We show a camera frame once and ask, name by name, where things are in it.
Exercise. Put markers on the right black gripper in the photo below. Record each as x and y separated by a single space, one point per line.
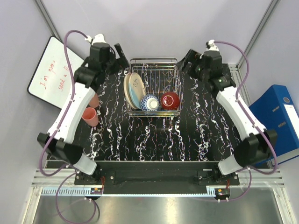
191 57

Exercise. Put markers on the white slotted cable duct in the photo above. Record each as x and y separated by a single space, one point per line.
71 191

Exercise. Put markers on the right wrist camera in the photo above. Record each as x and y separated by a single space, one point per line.
210 45

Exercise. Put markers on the blue ring binder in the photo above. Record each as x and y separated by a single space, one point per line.
275 110

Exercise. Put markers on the salmon pink plastic cup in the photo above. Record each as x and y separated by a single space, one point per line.
94 102

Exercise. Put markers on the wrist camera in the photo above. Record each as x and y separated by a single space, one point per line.
99 38
210 45

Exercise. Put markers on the pink rimmed ceramic plate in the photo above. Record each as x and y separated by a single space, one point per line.
126 91

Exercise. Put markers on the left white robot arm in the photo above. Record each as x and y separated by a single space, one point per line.
58 141

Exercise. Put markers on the red lacquer bowl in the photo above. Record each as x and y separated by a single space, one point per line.
170 101

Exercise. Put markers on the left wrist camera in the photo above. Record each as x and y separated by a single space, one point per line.
99 38

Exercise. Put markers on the light pink plastic cup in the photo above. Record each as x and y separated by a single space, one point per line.
90 117

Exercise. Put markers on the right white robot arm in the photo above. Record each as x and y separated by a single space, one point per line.
257 142

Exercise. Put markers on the blue white patterned bowl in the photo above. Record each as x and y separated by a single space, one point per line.
149 102

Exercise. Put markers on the white dry erase board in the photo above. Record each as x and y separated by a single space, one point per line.
51 80

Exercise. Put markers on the metal wire dish rack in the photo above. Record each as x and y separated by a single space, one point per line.
159 75

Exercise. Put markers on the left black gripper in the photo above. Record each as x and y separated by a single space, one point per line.
119 65

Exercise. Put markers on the cream and blue plate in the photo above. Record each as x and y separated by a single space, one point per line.
136 89

